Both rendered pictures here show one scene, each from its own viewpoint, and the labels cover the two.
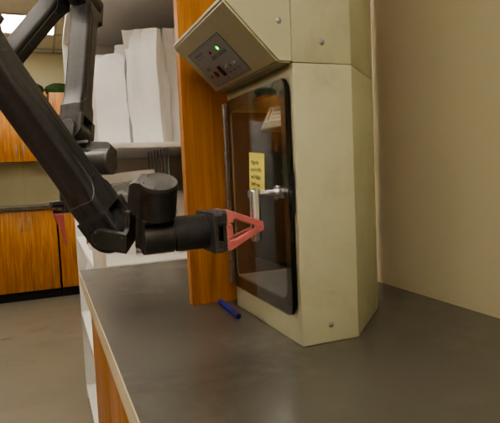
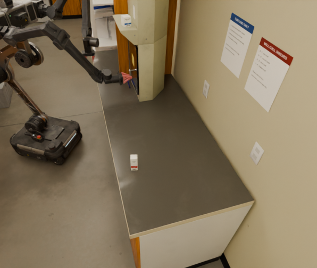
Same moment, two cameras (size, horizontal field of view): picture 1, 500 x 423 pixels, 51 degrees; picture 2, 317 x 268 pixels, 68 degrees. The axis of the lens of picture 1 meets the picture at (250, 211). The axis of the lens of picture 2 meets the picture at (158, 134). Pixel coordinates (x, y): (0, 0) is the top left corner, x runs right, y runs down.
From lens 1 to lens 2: 1.13 m
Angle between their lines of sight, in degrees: 39
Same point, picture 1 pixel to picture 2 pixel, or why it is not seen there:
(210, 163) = (124, 44)
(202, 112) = not seen: hidden behind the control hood
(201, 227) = (117, 79)
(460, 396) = (159, 120)
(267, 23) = (131, 36)
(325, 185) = (146, 70)
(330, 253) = (146, 84)
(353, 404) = (141, 119)
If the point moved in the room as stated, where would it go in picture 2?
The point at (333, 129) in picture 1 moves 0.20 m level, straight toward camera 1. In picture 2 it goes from (148, 59) to (140, 72)
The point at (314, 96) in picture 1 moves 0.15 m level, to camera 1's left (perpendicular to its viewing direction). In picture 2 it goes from (143, 52) to (122, 50)
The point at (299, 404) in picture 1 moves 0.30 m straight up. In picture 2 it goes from (132, 118) to (130, 83)
